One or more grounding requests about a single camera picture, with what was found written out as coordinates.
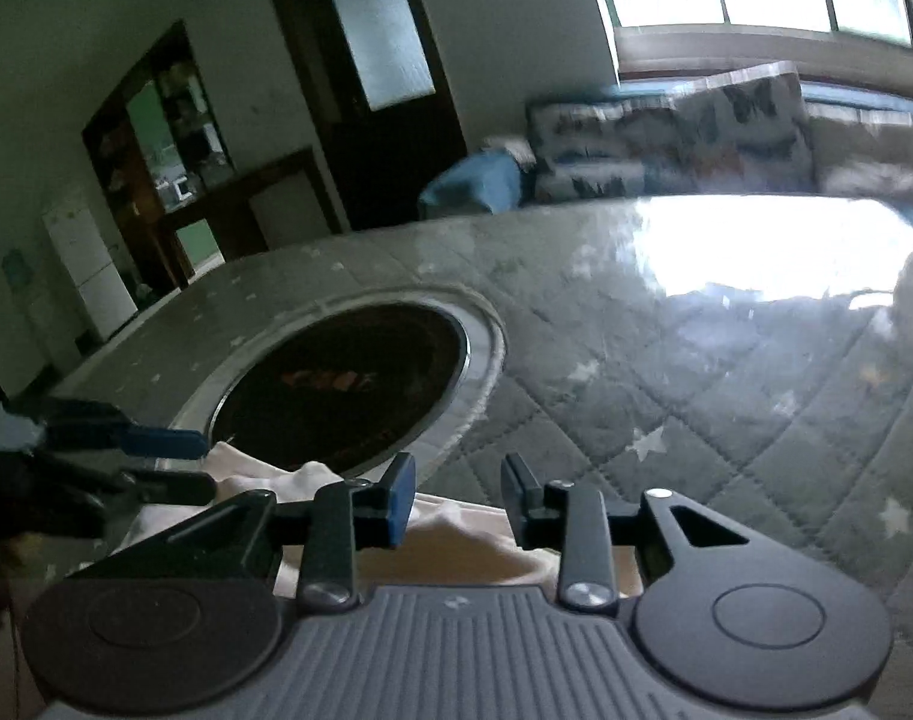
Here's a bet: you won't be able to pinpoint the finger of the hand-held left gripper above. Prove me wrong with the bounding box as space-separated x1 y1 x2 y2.
44 397 209 460
52 457 219 518

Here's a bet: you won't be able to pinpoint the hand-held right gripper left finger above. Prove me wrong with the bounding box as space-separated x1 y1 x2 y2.
157 452 418 612

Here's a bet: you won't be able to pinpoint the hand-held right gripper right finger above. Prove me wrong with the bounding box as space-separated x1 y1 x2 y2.
500 452 752 612

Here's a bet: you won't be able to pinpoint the cream pants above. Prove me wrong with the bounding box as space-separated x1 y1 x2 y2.
122 441 645 595

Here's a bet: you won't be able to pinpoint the round black induction cooktop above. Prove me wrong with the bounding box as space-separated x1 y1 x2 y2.
209 304 468 475

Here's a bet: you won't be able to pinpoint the grey quilted star table cover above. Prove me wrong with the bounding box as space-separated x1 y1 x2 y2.
22 195 913 661

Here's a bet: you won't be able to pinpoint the white refrigerator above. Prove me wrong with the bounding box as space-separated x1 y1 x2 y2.
40 184 139 342

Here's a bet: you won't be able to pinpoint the dark wooden shelf cabinet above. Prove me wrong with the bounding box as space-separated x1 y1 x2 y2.
82 19 236 293

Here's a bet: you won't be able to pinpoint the dark wooden counter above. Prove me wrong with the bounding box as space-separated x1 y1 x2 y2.
160 148 341 278

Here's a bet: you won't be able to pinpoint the blue blanket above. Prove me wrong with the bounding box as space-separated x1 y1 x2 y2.
418 150 525 220

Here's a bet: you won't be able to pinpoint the dark door with frosted glass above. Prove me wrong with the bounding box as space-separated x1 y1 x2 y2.
260 0 473 233

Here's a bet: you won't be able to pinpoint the white towel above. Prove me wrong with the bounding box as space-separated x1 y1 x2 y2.
479 136 536 166

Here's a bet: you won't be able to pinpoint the butterfly print pillow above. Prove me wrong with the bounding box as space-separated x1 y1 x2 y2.
527 94 705 203
681 71 813 196

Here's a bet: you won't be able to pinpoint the beige pillow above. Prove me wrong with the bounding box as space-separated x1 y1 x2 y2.
801 101 913 200

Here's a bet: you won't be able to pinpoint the teal sofa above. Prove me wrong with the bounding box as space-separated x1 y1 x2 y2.
614 79 913 117

